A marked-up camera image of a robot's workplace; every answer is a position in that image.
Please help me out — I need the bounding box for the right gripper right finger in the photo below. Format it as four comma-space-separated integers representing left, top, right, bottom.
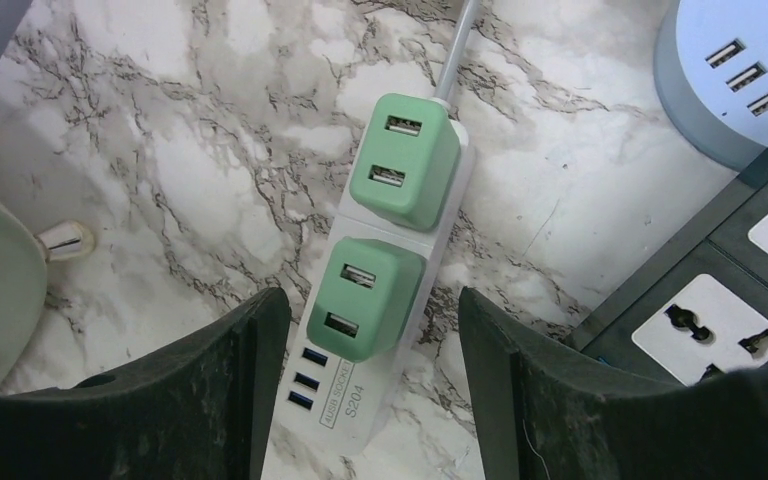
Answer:
458, 288, 768, 479

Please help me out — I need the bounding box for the black power strip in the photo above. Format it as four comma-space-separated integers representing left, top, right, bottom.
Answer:
566, 153, 768, 386

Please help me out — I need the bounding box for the grey cable left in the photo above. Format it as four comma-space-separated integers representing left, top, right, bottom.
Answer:
433, 0, 485, 104

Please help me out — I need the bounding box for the green plug adapter white strip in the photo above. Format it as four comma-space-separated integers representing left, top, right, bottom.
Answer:
349, 93, 461, 232

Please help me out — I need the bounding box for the blue round power socket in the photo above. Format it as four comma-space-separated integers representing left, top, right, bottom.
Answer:
653, 0, 768, 172

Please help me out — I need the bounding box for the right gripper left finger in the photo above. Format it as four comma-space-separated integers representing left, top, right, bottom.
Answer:
0, 287, 292, 479

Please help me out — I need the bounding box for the white power strip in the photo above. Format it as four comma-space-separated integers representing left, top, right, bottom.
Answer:
276, 93, 475, 455

